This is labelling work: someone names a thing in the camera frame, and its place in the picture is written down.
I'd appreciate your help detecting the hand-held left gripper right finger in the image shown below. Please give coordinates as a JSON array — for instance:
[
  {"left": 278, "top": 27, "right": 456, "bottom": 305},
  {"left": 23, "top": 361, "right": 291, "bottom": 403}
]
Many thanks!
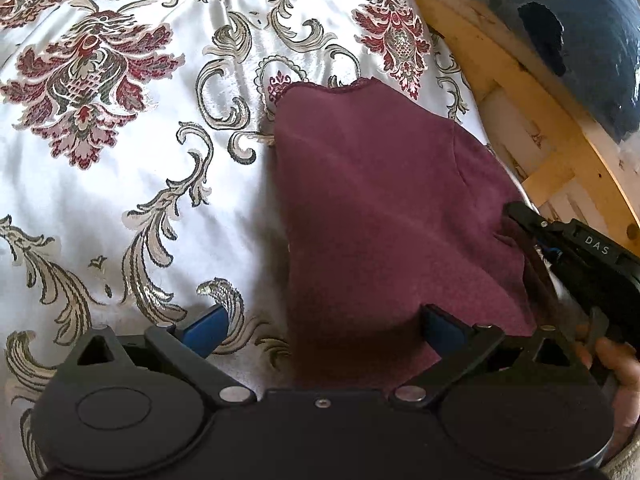
[{"left": 392, "top": 305, "right": 593, "bottom": 408}]

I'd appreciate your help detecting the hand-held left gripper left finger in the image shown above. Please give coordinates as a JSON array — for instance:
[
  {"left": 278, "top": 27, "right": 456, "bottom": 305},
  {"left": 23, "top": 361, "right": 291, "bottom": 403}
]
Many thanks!
[{"left": 65, "top": 306, "right": 258, "bottom": 407}]

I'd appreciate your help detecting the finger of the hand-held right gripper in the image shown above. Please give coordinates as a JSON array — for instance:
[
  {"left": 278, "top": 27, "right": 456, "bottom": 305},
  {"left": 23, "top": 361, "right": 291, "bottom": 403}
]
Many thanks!
[{"left": 505, "top": 202, "right": 554, "bottom": 242}]

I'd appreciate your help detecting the maroon small garment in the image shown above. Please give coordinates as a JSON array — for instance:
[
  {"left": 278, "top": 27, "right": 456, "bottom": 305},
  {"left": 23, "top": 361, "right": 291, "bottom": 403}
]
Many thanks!
[{"left": 272, "top": 77, "right": 553, "bottom": 392}]

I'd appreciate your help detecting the person's right hand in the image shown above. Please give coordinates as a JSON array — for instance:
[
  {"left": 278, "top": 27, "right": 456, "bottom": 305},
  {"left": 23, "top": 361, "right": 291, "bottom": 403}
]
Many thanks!
[{"left": 575, "top": 325, "right": 640, "bottom": 454}]

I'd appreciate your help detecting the white floral bedspread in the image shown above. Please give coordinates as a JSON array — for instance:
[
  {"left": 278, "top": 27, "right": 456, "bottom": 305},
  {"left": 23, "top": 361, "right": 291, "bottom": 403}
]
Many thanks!
[{"left": 0, "top": 0, "right": 541, "bottom": 466}]

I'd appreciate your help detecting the blue plastic bag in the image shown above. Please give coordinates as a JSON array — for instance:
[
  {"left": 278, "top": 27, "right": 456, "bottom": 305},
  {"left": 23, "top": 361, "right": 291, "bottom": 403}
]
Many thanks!
[{"left": 445, "top": 0, "right": 640, "bottom": 143}]

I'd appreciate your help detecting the wooden bed frame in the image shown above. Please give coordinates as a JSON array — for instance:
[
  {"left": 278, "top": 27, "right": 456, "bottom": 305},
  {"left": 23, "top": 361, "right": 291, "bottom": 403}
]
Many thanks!
[{"left": 70, "top": 0, "right": 640, "bottom": 242}]

